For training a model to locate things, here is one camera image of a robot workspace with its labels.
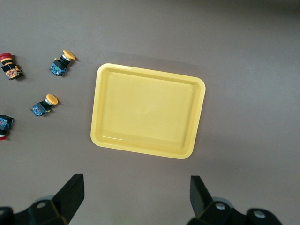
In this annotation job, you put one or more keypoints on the red button with black block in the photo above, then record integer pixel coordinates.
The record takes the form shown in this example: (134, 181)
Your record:
(4, 122)

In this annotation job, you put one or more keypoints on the red button with orange block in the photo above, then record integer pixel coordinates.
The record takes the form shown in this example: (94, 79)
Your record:
(10, 70)

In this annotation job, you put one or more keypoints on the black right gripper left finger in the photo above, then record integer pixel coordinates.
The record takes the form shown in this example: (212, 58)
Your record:
(68, 199)

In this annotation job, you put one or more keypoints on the brown table cover mat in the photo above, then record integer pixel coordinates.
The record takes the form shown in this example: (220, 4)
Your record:
(246, 70)

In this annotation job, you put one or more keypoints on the yellow plastic tray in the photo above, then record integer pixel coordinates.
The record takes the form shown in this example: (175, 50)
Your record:
(147, 110)

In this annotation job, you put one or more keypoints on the yellow mushroom push button switch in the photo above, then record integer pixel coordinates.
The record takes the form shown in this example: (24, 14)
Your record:
(39, 109)
(58, 66)

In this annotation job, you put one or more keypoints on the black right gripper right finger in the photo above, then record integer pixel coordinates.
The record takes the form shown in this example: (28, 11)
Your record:
(201, 204)

